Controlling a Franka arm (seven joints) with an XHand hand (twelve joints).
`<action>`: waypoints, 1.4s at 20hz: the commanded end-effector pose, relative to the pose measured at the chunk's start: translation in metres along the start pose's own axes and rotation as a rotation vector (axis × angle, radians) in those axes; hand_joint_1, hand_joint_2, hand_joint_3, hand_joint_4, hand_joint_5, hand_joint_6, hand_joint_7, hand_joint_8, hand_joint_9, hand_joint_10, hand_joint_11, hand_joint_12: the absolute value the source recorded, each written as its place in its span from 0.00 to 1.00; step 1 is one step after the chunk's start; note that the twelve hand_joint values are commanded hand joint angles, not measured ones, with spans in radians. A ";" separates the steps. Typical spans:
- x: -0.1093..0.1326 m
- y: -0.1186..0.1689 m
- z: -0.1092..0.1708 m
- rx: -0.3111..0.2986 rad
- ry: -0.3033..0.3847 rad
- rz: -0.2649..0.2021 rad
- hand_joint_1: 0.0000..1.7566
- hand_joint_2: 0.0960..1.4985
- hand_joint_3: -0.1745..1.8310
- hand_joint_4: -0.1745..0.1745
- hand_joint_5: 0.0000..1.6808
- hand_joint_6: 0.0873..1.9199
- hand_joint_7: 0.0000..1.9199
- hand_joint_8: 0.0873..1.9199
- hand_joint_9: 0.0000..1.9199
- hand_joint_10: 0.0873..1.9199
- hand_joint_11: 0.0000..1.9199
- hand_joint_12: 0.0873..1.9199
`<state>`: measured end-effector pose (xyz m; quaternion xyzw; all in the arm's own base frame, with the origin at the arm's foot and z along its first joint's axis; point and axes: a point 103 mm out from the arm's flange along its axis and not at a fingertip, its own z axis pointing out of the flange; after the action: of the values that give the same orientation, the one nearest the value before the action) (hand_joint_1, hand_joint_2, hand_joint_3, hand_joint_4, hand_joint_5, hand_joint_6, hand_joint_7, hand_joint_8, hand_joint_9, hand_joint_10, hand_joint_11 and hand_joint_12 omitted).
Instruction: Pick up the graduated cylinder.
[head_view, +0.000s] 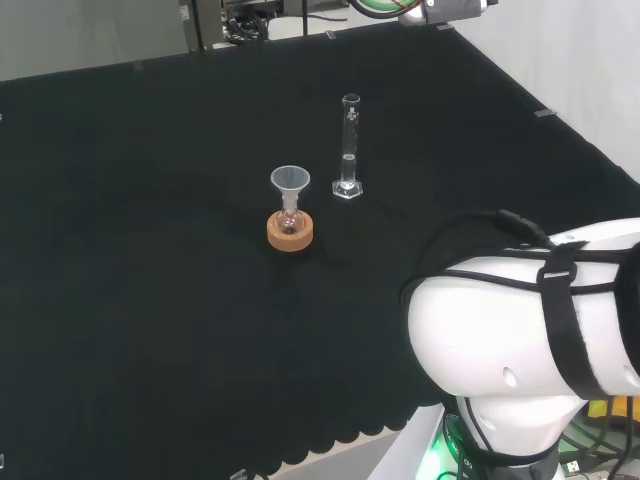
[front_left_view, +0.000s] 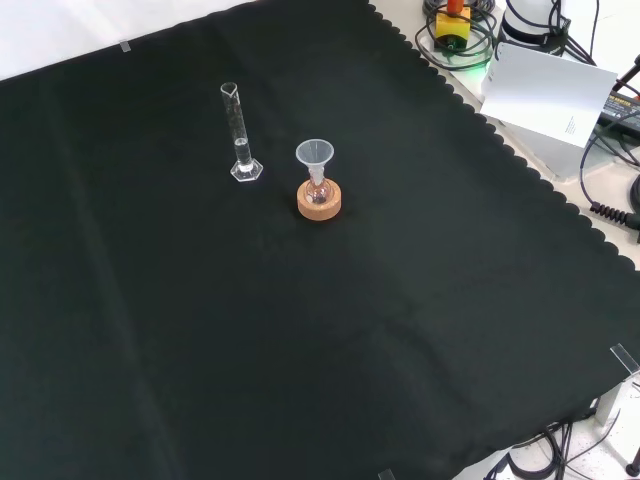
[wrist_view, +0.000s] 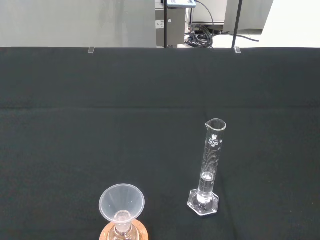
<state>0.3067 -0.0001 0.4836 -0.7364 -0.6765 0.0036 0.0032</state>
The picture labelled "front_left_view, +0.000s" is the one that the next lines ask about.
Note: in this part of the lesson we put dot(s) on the clear tape piece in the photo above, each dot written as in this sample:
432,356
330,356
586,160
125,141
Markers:
386,475
625,358
125,46

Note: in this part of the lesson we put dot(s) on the clear plastic funnel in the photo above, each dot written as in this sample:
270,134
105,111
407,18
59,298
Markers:
315,152

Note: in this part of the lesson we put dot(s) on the round-bottom glass flask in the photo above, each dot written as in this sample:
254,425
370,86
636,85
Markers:
318,193

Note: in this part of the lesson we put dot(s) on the black bench cloth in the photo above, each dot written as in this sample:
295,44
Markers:
300,325

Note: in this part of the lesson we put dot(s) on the grey metal box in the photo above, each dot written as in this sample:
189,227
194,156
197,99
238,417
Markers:
565,160

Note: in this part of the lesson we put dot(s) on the yellow stop button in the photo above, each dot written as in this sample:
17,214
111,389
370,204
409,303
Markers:
452,31

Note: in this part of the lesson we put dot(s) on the black power adapter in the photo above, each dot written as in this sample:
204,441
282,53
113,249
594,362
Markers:
622,107

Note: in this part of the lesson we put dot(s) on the clear glass graduated cylinder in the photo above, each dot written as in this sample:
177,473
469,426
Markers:
241,150

